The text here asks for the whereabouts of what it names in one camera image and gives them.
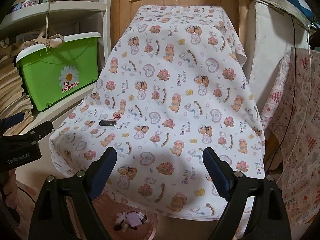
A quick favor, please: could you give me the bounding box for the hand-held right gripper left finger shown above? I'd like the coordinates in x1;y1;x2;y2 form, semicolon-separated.
28;147;118;240

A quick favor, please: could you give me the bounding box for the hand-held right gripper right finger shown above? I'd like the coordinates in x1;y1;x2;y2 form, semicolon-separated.
202;147;292;240

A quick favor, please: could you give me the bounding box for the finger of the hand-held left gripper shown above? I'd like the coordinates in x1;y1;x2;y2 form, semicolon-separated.
0;112;25;131
24;120;54;145

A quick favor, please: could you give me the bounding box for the white tissue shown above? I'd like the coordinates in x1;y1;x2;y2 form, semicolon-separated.
115;212;128;224

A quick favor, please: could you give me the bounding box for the stack of yellowed papers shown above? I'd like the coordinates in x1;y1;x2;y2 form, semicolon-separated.
0;52;34;136

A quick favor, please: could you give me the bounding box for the green daisy-print storage box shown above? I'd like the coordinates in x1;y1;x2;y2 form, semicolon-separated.
16;32;102;112

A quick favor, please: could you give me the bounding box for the beige cloth bag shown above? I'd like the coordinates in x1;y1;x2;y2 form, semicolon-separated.
0;26;64;55

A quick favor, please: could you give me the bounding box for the red-print patchwork cloth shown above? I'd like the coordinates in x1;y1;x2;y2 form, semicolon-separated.
260;46;320;227

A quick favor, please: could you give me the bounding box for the bear-print tablecloth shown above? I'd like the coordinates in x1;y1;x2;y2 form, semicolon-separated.
49;5;266;220

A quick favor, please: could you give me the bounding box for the white shelf unit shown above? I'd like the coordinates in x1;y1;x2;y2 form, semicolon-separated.
0;0;113;130

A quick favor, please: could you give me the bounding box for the white cabinet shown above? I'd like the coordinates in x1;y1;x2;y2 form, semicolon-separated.
247;0;312;120

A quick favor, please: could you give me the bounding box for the hanging beige string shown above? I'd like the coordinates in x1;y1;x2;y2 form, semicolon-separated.
46;1;54;55

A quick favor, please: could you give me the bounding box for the black cable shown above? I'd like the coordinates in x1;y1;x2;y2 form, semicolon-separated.
269;15;297;173

